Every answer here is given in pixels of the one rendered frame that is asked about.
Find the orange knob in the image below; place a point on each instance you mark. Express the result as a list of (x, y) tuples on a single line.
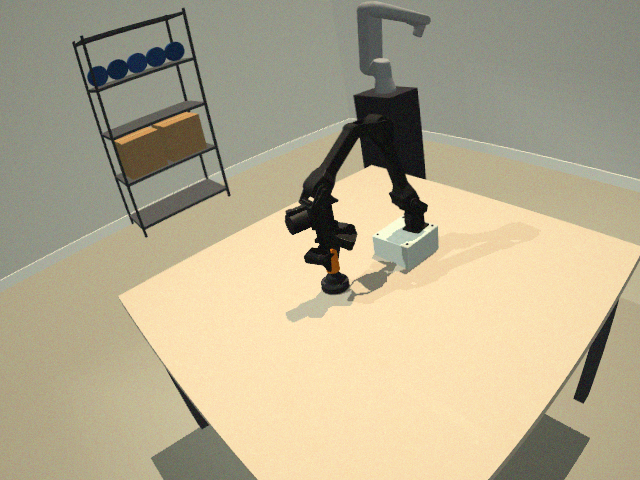
[(334, 262)]

